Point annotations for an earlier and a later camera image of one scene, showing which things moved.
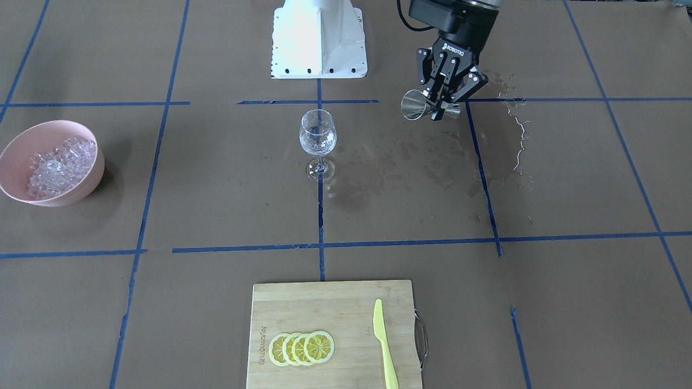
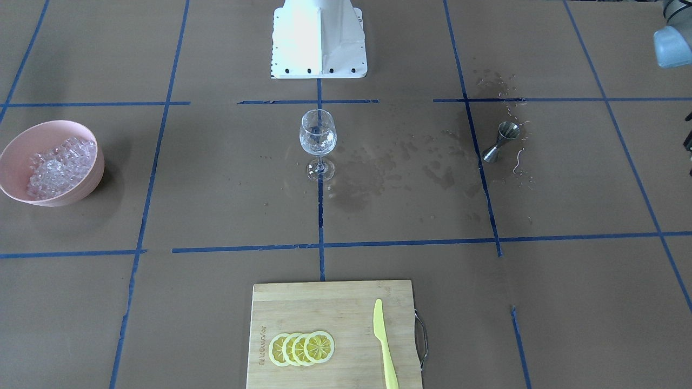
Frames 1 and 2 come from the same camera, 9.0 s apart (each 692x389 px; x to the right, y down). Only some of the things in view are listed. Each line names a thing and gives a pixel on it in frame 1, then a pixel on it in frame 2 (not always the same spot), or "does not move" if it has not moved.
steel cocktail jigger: x=415 y=105 to x=508 y=130
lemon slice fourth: x=319 y=347 does not move
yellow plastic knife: x=380 y=332 does not move
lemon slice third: x=298 y=351 does not move
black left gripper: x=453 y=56 to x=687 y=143
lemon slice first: x=275 y=349 does not move
